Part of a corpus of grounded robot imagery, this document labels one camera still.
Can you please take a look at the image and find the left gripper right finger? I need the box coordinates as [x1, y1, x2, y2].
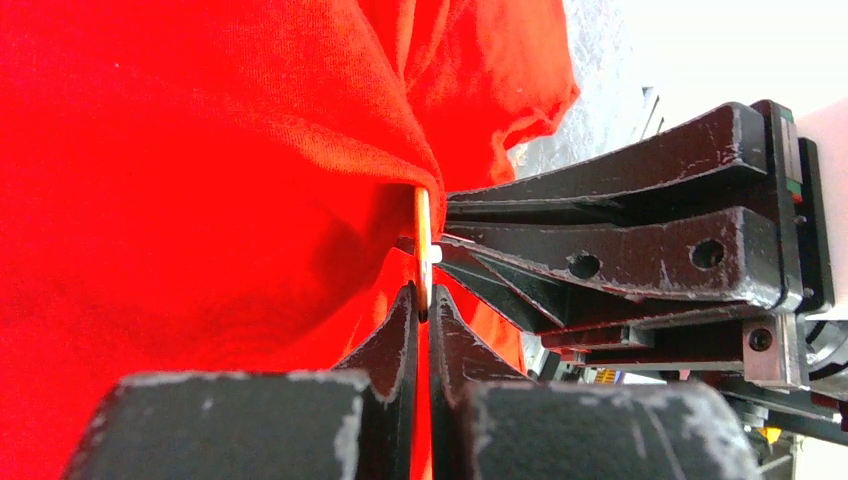
[429, 286, 759, 479]

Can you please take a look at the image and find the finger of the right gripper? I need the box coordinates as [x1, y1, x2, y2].
[447, 102, 769, 222]
[441, 207, 783, 332]

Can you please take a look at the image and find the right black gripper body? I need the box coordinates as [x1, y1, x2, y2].
[742, 100, 847, 401]

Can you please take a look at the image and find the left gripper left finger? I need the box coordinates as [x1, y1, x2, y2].
[64, 285, 418, 479]

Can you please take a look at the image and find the round orange brooch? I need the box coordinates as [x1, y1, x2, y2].
[413, 187, 442, 323]

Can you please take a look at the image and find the red t-shirt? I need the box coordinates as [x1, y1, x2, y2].
[1, 1, 579, 479]

